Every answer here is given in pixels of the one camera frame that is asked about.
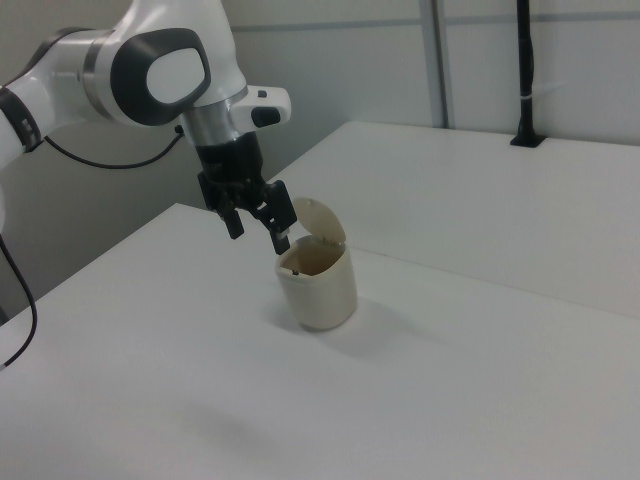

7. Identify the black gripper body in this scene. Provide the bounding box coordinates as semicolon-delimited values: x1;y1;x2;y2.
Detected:
192;132;266;197

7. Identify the small cream trash can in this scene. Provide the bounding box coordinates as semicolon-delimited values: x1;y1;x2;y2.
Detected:
273;196;359;333

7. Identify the black clamped pole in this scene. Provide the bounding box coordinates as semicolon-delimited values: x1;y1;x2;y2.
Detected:
509;0;547;149

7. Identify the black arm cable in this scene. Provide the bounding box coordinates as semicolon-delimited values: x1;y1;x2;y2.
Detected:
0;124;184;372

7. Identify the white cable tie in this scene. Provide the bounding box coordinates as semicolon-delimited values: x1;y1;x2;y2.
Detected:
518;79;569;103

